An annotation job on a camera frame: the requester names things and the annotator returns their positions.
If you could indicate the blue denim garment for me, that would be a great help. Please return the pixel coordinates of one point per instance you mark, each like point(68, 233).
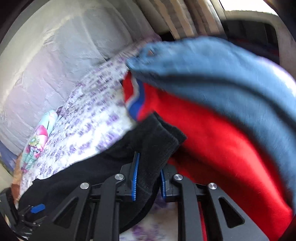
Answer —
point(250, 90)

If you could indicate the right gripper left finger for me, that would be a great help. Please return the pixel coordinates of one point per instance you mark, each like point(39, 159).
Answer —
point(133, 175)

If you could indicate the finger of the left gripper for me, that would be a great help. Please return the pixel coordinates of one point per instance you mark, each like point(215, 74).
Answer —
point(38, 208)

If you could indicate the black pants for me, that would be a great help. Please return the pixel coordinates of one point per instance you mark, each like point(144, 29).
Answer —
point(155, 141)

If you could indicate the colourful folded blanket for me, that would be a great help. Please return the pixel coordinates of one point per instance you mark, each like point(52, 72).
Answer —
point(37, 140)

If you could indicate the white pillow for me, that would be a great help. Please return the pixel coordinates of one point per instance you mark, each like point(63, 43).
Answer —
point(52, 51)

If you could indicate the red blue white garment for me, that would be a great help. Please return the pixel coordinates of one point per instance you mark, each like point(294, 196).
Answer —
point(215, 150)

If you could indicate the beige brick pattern curtain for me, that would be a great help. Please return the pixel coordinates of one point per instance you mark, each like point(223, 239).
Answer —
point(183, 19)

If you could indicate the purple floral bedsheet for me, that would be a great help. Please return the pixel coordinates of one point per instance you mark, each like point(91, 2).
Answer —
point(92, 120)

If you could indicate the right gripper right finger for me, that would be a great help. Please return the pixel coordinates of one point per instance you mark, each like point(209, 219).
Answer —
point(163, 185)

